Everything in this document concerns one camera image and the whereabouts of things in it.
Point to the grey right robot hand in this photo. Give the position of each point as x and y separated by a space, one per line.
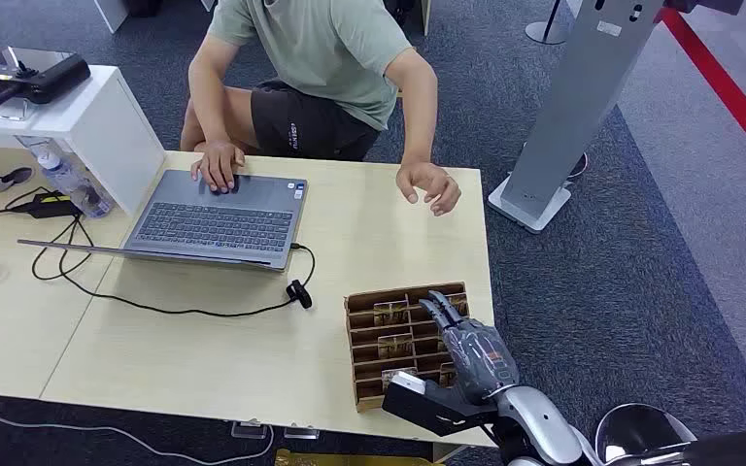
479 357

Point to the person's right hand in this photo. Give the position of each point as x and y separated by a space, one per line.
218 164

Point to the person's left hand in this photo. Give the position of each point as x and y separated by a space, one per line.
431 183

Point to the person's right forearm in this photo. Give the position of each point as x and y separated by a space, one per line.
209 109

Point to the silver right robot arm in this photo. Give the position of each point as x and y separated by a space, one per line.
540 424

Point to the person's left forearm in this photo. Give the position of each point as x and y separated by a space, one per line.
419 116

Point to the wooden slotted card holder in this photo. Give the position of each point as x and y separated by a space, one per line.
355 334

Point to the person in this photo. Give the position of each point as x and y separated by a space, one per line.
321 51

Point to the grey open laptop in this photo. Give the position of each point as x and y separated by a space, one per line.
218 225

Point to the white cabinet box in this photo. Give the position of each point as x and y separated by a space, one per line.
109 128

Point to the clear plastic water bottle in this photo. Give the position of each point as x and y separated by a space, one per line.
80 190

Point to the golden sheet under table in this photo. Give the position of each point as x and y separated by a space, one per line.
347 460

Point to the grey kiosk stand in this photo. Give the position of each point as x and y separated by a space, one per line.
579 96

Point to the black power adapter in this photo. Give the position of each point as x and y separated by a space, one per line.
51 207

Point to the shiny silver robot joint shell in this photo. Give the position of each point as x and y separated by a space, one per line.
643 434

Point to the white furniture panel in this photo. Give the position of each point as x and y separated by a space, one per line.
112 13

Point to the black handheld controller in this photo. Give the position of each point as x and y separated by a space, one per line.
51 80

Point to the grey round puck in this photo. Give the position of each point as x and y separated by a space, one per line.
11 178

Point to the clear acrylic stand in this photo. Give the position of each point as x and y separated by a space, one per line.
32 58

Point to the red floor tape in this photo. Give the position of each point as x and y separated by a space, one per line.
720 83

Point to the stanchion post with round base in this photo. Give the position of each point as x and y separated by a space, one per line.
545 31

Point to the clear plastic bracket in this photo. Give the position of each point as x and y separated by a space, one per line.
249 431
301 433

